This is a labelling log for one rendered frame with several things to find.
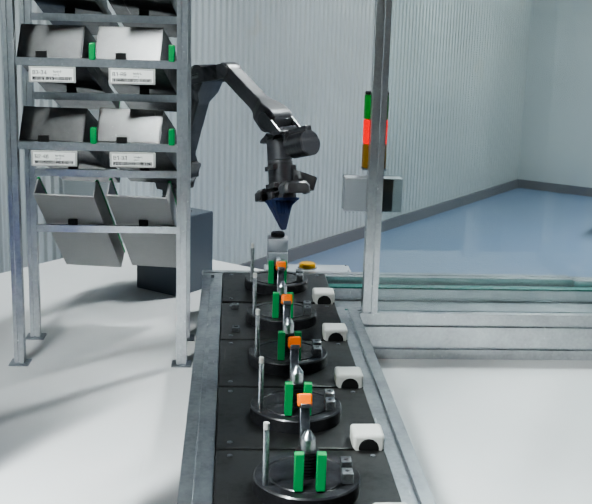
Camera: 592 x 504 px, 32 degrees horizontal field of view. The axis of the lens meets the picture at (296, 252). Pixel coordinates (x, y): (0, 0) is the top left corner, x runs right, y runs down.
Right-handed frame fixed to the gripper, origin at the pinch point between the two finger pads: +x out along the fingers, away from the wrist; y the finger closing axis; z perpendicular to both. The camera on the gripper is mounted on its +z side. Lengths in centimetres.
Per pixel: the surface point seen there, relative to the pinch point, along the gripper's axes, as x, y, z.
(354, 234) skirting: -25, 426, 238
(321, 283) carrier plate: 16.1, -2.7, 7.5
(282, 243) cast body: 7.1, -7.7, -3.8
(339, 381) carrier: 33, -60, -18
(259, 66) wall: -118, 335, 136
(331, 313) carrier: 22.7, -23.8, -0.6
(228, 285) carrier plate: 15.5, 2.1, -13.2
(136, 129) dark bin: -15.8, -16.6, -37.8
